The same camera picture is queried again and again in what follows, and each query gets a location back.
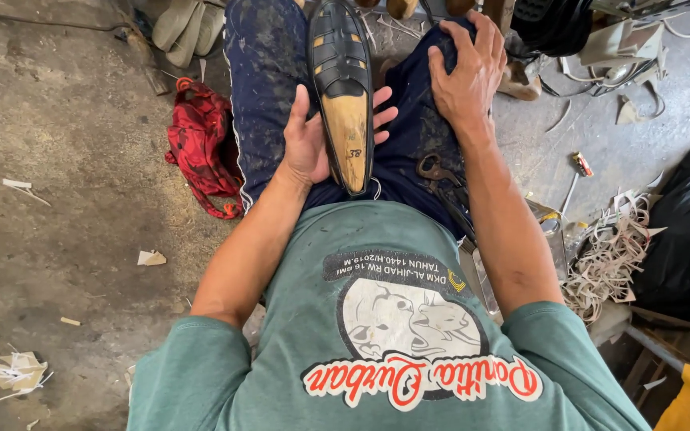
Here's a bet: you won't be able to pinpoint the person's right hand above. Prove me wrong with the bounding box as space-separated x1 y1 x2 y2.
428 11 509 131

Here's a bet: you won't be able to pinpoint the person's left hand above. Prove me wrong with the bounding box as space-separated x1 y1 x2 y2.
282 84 400 186

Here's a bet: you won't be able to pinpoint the navy blue trousers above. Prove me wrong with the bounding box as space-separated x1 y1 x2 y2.
223 0 497 241

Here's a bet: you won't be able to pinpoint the rusty metal pliers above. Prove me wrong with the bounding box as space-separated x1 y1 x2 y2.
416 153 478 241

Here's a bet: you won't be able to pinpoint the stack of black rubber soles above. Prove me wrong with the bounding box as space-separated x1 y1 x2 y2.
510 0 599 58

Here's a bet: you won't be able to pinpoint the red patterned bag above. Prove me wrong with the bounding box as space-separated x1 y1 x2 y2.
164 78 245 220

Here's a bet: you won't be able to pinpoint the thin white stick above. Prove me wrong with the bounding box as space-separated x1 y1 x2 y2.
562 174 580 216

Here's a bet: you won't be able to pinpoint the beige cut leather pieces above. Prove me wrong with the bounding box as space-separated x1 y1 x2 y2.
579 21 667 68

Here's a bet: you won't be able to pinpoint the stack of beige shoe soles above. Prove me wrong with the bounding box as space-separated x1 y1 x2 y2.
152 0 226 68

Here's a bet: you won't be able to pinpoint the silver metal tin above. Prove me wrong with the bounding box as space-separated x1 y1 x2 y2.
525 198 569 282

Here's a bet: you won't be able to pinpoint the green printed t-shirt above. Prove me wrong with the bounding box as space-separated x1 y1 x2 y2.
126 200 651 431

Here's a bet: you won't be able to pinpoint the heap of pale leather strips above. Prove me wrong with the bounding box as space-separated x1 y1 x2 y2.
561 188 669 325

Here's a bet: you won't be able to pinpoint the white paper strip scrap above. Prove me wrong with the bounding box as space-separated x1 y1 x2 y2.
2 178 52 208

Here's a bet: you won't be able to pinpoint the thin bent metal rod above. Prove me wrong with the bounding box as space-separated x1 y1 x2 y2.
0 12 133 34

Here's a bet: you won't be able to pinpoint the grey metal pipe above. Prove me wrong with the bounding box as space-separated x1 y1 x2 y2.
625 326 687 373

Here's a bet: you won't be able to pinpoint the heap of pale paper scraps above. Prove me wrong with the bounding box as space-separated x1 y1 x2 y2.
0 350 54 403

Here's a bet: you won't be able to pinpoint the wooden tool handle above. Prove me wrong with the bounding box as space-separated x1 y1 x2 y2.
123 30 170 97

